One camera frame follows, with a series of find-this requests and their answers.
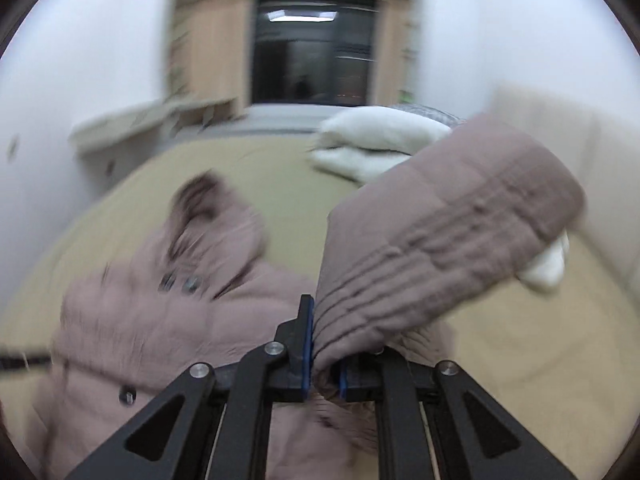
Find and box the dark window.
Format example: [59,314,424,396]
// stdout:
[250,0,378,108]

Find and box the beige padded headboard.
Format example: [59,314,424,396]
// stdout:
[487,82,640,281]

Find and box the bed with olive sheet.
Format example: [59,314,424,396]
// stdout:
[0,135,640,480]

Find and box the white floating desk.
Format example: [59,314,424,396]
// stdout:
[70,97,237,156]

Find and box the white wall shelf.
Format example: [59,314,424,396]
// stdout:
[167,10,195,97]

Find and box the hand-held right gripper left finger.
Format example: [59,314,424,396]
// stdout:
[65,294,317,480]

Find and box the pink down jacket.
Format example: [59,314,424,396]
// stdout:
[30,112,586,480]

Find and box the zebra striped pillow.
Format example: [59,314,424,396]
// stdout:
[387,103,468,127]

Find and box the white folded duvet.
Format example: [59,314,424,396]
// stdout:
[307,107,571,295]

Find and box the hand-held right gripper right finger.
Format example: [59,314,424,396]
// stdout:
[332,348,579,480]

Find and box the beige curtain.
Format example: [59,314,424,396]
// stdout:
[372,0,415,106]
[187,0,252,117]

